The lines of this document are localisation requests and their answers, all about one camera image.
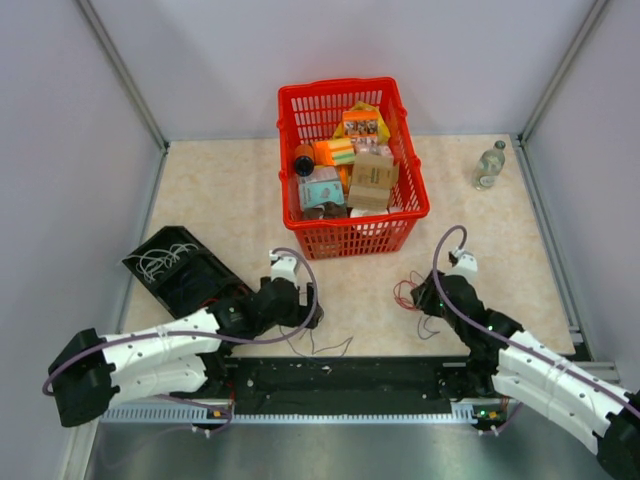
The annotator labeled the red blue wire bundle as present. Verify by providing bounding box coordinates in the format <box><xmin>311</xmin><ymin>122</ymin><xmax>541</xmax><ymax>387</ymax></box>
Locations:
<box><xmin>393</xmin><ymin>269</ymin><xmax>444</xmax><ymax>341</ymax></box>

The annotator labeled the black divided tray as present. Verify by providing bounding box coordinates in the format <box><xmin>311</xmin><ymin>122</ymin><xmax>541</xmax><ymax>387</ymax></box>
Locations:
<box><xmin>122</xmin><ymin>226</ymin><xmax>252</xmax><ymax>319</ymax></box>

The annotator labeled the white wire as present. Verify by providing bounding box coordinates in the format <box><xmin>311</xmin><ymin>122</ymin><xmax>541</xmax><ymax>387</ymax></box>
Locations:
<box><xmin>135</xmin><ymin>242</ymin><xmax>200</xmax><ymax>286</ymax></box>

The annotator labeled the red plastic basket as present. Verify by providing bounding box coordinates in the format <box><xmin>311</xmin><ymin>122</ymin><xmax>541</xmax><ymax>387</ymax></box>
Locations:
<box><xmin>277</xmin><ymin>77</ymin><xmax>430</xmax><ymax>260</ymax></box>

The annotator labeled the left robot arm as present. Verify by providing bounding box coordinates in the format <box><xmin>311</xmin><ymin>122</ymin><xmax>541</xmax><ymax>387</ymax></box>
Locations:
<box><xmin>43</xmin><ymin>278</ymin><xmax>321</xmax><ymax>428</ymax></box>

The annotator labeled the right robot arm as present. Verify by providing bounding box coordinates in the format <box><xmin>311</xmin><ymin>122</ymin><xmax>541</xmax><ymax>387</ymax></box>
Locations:
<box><xmin>411</xmin><ymin>272</ymin><xmax>639</xmax><ymax>479</ymax></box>

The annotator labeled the brown wrapped package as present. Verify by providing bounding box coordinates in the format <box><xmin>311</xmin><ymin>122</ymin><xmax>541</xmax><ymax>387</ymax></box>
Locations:
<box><xmin>303</xmin><ymin>202</ymin><xmax>348</xmax><ymax>221</ymax></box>

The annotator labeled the white plastic bag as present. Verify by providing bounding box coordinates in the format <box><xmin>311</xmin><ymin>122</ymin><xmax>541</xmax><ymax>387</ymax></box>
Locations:
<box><xmin>349</xmin><ymin>207</ymin><xmax>402</xmax><ymax>237</ymax></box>

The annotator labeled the teal tissue box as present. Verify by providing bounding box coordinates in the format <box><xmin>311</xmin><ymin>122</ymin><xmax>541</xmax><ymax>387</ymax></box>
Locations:
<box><xmin>298</xmin><ymin>166</ymin><xmax>345</xmax><ymax>210</ymax></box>

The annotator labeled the orange black bottle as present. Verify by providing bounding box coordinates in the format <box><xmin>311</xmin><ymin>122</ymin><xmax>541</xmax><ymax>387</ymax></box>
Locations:
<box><xmin>293</xmin><ymin>144</ymin><xmax>315</xmax><ymax>177</ymax></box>

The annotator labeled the brown cardboard box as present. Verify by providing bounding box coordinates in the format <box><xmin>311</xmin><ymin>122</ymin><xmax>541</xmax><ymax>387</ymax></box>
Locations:
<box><xmin>347</xmin><ymin>153</ymin><xmax>399</xmax><ymax>211</ymax></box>

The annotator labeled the striped sponge pack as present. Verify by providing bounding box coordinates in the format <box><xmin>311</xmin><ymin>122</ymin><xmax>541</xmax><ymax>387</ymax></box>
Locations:
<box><xmin>313</xmin><ymin>138</ymin><xmax>355</xmax><ymax>166</ymax></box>

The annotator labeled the pink white packet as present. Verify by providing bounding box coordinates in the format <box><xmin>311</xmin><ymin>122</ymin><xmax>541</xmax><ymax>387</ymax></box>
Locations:
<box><xmin>351</xmin><ymin>137</ymin><xmax>394</xmax><ymax>159</ymax></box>

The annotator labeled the clear glass bottle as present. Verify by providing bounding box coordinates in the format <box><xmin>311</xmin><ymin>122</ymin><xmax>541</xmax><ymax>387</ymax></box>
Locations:
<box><xmin>472</xmin><ymin>140</ymin><xmax>506</xmax><ymax>190</ymax></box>

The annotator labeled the yellow bag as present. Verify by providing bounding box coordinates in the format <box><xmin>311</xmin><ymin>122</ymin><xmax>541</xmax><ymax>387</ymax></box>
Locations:
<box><xmin>332</xmin><ymin>102</ymin><xmax>391</xmax><ymax>144</ymax></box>

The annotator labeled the orange snack box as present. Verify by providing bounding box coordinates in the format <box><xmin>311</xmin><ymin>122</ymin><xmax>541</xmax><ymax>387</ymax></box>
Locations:
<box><xmin>342</xmin><ymin>110</ymin><xmax>379</xmax><ymax>137</ymax></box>

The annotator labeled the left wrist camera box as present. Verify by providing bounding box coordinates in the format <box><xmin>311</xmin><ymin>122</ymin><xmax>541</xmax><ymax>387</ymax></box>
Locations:
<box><xmin>269</xmin><ymin>249</ymin><xmax>300</xmax><ymax>287</ymax></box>

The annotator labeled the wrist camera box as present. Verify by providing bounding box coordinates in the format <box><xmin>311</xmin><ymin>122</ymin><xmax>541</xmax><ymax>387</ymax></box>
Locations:
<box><xmin>269</xmin><ymin>249</ymin><xmax>300</xmax><ymax>287</ymax></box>
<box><xmin>448</xmin><ymin>248</ymin><xmax>478</xmax><ymax>283</ymax></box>

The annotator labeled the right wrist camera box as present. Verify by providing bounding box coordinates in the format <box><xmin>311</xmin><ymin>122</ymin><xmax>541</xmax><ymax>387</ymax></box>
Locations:
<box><xmin>448</xmin><ymin>248</ymin><xmax>478</xmax><ymax>283</ymax></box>

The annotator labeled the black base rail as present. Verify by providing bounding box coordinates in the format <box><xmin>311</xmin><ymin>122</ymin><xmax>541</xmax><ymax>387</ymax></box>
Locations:
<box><xmin>199</xmin><ymin>355</ymin><xmax>506</xmax><ymax>416</ymax></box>

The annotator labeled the blue wire in tray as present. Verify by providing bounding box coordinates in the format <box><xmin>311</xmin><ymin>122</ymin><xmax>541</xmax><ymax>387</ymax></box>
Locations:
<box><xmin>174</xmin><ymin>277</ymin><xmax>216</xmax><ymax>301</ymax></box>

